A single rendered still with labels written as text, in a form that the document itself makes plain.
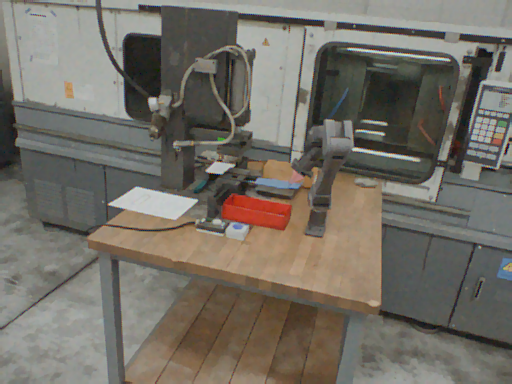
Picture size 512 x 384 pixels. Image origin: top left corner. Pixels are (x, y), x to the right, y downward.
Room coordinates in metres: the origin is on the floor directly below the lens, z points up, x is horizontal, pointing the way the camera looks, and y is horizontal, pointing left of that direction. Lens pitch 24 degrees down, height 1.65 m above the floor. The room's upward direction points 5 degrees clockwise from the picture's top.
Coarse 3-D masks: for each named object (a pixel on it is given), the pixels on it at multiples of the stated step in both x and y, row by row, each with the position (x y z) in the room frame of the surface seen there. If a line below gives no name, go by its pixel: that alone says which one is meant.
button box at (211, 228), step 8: (104, 224) 1.37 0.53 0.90; (112, 224) 1.36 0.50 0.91; (184, 224) 1.42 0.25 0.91; (200, 224) 1.39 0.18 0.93; (208, 224) 1.39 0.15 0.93; (216, 224) 1.39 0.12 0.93; (224, 224) 1.40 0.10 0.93; (208, 232) 1.38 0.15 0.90; (216, 232) 1.37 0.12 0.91; (224, 232) 1.38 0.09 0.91
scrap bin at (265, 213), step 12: (228, 204) 1.57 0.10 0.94; (240, 204) 1.61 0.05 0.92; (252, 204) 1.60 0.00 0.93; (264, 204) 1.59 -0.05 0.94; (276, 204) 1.58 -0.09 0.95; (228, 216) 1.50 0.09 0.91; (240, 216) 1.49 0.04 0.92; (252, 216) 1.48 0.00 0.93; (264, 216) 1.47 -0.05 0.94; (276, 216) 1.46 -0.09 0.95; (288, 216) 1.52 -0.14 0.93; (276, 228) 1.46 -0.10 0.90
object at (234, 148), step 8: (192, 128) 1.78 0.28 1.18; (200, 128) 1.77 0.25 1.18; (208, 128) 1.83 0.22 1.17; (216, 128) 1.83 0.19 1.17; (224, 128) 1.82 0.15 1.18; (240, 128) 1.76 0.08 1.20; (216, 136) 1.75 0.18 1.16; (224, 136) 1.74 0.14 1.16; (240, 136) 1.73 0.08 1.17; (248, 136) 1.73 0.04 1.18; (224, 144) 1.71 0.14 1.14; (232, 144) 1.72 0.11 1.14; (240, 144) 1.73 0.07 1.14; (248, 144) 1.78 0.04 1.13; (224, 152) 1.67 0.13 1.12; (232, 152) 1.67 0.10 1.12; (240, 152) 1.67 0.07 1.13
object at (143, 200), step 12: (132, 192) 1.68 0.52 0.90; (144, 192) 1.69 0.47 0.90; (156, 192) 1.70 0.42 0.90; (108, 204) 1.54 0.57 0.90; (120, 204) 1.55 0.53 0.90; (132, 204) 1.56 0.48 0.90; (144, 204) 1.57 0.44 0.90; (156, 204) 1.58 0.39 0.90; (168, 204) 1.59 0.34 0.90; (180, 204) 1.60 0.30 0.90; (192, 204) 1.62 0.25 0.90; (168, 216) 1.48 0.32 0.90
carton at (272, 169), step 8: (272, 160) 2.08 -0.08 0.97; (264, 168) 1.97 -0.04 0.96; (272, 168) 1.96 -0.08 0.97; (280, 168) 2.07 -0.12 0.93; (288, 168) 2.06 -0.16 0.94; (264, 176) 1.97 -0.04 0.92; (272, 176) 1.96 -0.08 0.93; (280, 176) 1.95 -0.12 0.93; (288, 176) 1.94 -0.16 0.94; (312, 176) 1.92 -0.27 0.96; (304, 184) 1.92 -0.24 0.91
